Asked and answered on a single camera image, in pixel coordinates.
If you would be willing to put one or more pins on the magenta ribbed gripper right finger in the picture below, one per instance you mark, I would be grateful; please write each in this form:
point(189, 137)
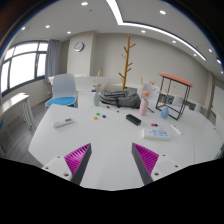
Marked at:
point(145, 160)

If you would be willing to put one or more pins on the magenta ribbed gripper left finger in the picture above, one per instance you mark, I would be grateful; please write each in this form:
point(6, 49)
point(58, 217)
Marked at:
point(77, 162)

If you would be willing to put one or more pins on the black rectangular charger block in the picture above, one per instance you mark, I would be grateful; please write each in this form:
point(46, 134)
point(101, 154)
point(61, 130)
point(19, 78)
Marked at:
point(133, 119)

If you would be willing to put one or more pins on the red and blue magnets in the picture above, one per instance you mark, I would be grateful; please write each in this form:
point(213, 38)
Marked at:
point(154, 125)

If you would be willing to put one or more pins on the white marker pen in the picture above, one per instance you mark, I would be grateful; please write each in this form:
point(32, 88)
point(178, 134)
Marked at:
point(176, 129)

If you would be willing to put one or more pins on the blue ceramic vase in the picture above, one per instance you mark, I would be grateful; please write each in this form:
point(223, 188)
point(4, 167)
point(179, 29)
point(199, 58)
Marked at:
point(165, 112)

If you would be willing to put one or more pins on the pink ceramic vase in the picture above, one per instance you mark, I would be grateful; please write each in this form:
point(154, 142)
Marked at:
point(143, 107)

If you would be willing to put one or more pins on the black marker pen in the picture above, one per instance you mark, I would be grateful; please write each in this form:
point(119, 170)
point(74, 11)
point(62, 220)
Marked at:
point(110, 108)

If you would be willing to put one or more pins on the grey backpack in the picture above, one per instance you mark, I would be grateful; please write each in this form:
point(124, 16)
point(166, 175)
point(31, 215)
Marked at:
point(121, 98)

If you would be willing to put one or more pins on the green ceramic vase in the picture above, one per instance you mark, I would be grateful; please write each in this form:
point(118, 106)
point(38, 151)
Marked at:
point(96, 99)

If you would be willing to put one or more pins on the white chair blue cushion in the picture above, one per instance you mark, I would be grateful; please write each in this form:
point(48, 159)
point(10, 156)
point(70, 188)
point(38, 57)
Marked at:
point(63, 91)

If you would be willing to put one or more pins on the white side desk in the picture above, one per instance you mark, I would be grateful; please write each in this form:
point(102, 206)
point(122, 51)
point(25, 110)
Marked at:
point(18, 105)

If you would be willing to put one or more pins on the wooden coat rack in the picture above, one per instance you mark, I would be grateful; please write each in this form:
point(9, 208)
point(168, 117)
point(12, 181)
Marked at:
point(127, 65)

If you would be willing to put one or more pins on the grey window curtain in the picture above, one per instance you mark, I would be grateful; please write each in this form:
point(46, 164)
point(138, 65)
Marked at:
point(51, 61)

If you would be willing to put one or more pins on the black frame orange-top side table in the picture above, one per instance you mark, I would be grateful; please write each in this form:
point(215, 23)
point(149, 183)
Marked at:
point(174, 92)

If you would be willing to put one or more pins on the round wall clock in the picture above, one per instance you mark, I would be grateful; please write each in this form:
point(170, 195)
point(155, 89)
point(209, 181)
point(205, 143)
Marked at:
point(78, 46)

